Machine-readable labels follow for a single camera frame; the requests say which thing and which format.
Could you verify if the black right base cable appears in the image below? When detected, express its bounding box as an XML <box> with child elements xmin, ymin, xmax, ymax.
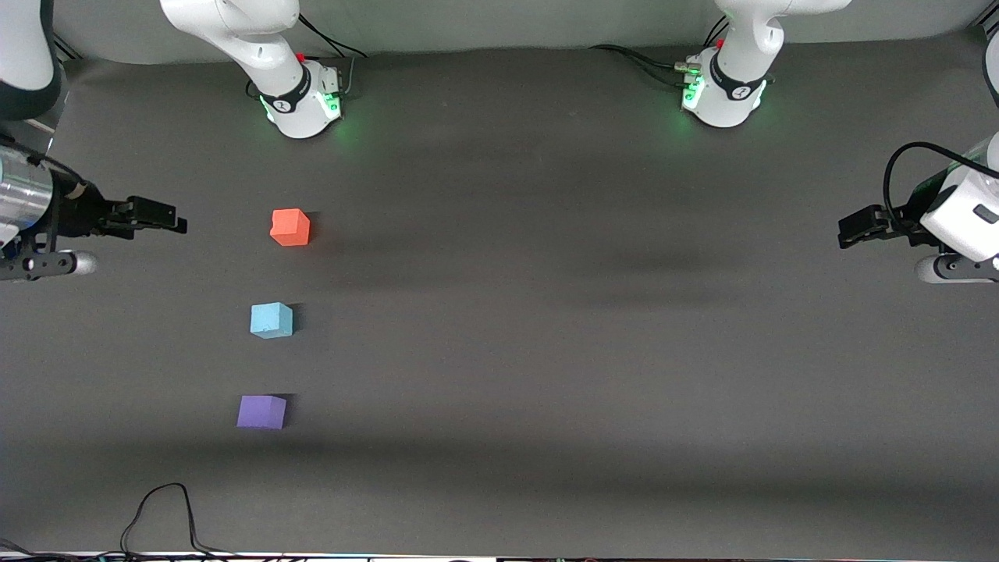
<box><xmin>297</xmin><ymin>11</ymin><xmax>369</xmax><ymax>59</ymax></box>
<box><xmin>298</xmin><ymin>23</ymin><xmax>348</xmax><ymax>59</ymax></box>

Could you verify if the black thin edge cable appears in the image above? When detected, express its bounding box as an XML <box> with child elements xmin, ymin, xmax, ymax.
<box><xmin>0</xmin><ymin>537</ymin><xmax>126</xmax><ymax>561</ymax></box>

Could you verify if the black looped table cable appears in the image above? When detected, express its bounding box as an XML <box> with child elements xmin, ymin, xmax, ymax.
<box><xmin>119</xmin><ymin>482</ymin><xmax>236</xmax><ymax>560</ymax></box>

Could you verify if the light blue foam block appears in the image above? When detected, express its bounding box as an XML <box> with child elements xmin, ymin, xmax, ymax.
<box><xmin>250</xmin><ymin>301</ymin><xmax>294</xmax><ymax>340</ymax></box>

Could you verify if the orange foam block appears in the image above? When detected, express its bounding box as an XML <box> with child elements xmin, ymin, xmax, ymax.
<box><xmin>270</xmin><ymin>208</ymin><xmax>311</xmax><ymax>247</ymax></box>

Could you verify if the purple foam block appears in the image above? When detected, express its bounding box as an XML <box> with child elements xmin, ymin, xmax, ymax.
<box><xmin>236</xmin><ymin>394</ymin><xmax>288</xmax><ymax>431</ymax></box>

